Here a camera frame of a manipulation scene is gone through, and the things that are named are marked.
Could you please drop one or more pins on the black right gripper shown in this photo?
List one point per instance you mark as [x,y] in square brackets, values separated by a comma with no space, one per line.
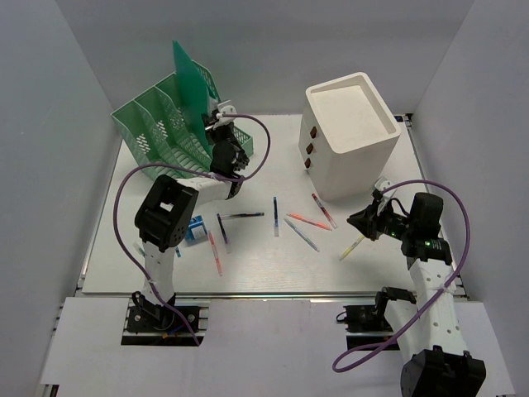
[368,221]

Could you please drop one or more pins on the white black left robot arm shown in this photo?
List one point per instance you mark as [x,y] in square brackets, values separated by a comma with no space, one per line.
[167,209]

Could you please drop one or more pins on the green pen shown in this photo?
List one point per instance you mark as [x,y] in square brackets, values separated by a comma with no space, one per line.
[138,248]

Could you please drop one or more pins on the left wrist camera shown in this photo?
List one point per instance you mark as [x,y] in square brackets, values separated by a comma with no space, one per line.
[223,113]

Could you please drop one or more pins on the orange highlighter pen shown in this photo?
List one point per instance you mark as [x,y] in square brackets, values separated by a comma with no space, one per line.
[309,221]

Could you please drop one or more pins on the white drawer cabinet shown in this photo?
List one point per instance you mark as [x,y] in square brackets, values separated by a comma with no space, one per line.
[356,136]

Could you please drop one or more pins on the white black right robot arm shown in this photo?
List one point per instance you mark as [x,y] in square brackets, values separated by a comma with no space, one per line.
[437,361]

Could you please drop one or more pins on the purple gel pen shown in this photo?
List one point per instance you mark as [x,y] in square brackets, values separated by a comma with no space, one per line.
[224,234]

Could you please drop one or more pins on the dark blue gel pen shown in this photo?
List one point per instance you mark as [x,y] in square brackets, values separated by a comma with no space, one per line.
[276,217]

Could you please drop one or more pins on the light blue highlighter pen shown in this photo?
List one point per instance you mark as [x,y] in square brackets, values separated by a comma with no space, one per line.
[302,235]

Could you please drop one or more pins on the blue white small box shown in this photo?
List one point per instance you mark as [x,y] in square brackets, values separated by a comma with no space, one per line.
[196,231]

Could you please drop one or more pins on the green mesh file rack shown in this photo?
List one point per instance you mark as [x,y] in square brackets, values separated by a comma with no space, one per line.
[154,127]

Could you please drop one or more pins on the red gel pen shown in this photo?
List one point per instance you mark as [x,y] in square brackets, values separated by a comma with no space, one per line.
[325,212]

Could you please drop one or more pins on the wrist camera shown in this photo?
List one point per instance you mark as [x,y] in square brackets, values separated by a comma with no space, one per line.
[223,113]
[382,188]

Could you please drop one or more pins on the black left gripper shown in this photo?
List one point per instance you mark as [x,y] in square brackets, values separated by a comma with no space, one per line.
[211,131]

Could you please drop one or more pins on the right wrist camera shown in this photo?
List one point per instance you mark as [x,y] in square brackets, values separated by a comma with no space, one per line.
[382,188]

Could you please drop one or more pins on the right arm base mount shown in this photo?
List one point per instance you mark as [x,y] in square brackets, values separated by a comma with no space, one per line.
[365,323]

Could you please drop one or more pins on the yellow highlighter pen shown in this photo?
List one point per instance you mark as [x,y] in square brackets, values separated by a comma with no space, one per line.
[350,248]

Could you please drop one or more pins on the pink orange pen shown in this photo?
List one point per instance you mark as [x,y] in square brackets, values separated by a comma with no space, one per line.
[215,253]

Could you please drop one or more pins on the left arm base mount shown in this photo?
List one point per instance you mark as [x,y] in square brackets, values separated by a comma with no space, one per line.
[153,325]

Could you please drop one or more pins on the green file folder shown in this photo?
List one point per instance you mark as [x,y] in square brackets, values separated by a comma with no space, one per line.
[193,94]

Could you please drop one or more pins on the black gel pen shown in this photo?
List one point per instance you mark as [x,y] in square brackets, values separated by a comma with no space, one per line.
[242,215]

